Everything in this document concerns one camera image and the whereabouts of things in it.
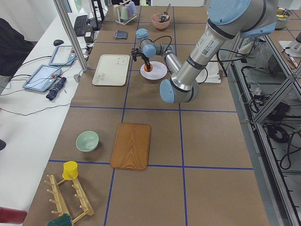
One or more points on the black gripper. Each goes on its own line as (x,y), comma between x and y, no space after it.
(145,59)

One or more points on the orange fruit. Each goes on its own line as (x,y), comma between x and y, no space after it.
(148,68)

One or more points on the white plate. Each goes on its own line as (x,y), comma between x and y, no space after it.
(159,71)

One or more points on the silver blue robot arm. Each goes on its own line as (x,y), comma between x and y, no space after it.
(226,19)

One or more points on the cream bear tray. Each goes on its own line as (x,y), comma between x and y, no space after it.
(111,70)

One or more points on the brown wooden tray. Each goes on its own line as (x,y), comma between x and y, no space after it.
(132,147)

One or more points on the grey folded cloth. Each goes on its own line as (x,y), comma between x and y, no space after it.
(120,35)

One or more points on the pink bowl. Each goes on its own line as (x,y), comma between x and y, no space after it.
(160,25)

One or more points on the metal scoop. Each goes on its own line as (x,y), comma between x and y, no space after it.
(164,16)

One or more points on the wooden cup stand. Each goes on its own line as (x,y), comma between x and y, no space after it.
(117,11)

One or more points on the green cup on stand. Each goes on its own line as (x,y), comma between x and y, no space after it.
(124,13)

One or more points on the purple cup on stand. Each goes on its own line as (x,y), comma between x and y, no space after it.
(131,7)

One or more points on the black box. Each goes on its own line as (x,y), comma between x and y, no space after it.
(89,37)

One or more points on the black keyboard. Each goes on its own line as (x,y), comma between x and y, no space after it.
(80,25)

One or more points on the far teach pendant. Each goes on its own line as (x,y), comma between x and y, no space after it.
(62,56)

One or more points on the teach pendant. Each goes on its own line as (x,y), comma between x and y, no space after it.
(62,56)
(43,78)

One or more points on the black computer mouse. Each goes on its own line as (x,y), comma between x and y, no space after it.
(58,42)

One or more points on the folded navy umbrella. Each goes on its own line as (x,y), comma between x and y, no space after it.
(57,87)

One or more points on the green ceramic bowl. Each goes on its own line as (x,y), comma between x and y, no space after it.
(87,141)

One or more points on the near teach pendant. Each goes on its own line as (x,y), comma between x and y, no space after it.
(43,78)

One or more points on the yellow cup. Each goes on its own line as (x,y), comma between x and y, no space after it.
(70,170)

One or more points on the steel bowl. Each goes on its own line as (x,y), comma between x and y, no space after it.
(283,17)

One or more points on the wooden cup rack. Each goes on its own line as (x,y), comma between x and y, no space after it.
(69,198)

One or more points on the dark green cup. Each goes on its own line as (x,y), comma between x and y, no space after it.
(63,220)

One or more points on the red cylinder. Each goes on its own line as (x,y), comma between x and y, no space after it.
(12,216)

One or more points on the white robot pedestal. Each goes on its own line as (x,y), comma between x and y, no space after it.
(211,73)

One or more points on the aluminium frame post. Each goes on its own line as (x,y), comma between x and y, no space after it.
(63,14)

